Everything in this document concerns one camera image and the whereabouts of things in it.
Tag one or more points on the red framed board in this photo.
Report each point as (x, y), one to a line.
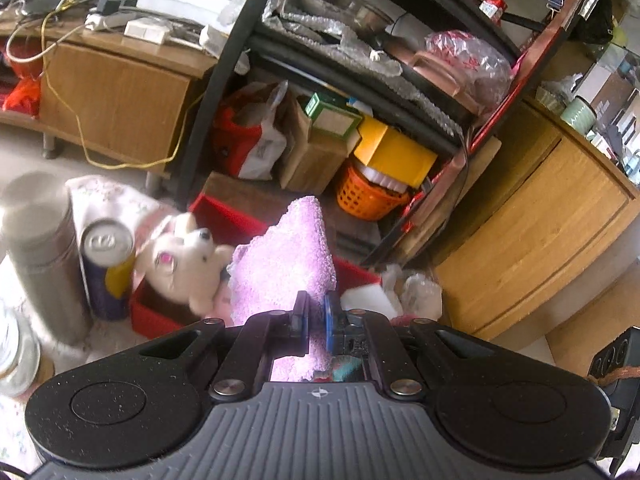
(540, 45)

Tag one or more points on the orange plastic basket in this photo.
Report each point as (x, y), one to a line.
(360, 200)

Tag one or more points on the steel thermos flask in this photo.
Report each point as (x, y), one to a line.
(45, 260)

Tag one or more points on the red white plastic bag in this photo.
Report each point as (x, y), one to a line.
(240, 140)

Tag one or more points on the red plastic basket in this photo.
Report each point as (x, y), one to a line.
(225, 217)

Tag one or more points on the brown cardboard box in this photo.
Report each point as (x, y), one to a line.
(310, 160)

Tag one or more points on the black cloth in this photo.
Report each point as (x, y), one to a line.
(600, 10)

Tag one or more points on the pink plastic bag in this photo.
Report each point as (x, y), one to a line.
(475, 60)

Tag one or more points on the yellow cardboard box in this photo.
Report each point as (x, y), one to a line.
(400, 155)

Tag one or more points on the white sponge block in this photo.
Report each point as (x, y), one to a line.
(365, 297)

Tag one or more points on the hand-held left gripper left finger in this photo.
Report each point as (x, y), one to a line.
(301, 317)

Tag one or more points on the tall wooden cabinet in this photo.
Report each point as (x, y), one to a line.
(540, 220)

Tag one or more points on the pink plastic tray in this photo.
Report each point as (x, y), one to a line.
(435, 67)

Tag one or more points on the low wooden cabinet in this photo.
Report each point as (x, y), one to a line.
(115, 100)

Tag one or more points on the purple towel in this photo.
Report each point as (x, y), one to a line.
(290, 255)

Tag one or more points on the black metal shelf rack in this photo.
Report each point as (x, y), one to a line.
(235, 35)

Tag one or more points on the red white bottle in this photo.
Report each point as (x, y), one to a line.
(492, 7)

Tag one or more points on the green white box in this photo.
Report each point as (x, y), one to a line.
(330, 120)

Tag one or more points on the green ceramic cup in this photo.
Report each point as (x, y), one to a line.
(577, 115)

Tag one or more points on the white power strip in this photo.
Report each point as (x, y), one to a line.
(107, 20)

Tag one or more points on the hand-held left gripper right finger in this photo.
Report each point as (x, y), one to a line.
(331, 322)

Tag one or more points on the blue yellow drink can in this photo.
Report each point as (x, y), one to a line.
(105, 285)

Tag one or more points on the white plush toy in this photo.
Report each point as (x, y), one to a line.
(180, 260)

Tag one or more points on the crumpled clear plastic bag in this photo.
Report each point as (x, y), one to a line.
(420, 292)

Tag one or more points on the white power adapter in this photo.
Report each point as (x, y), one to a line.
(145, 30)

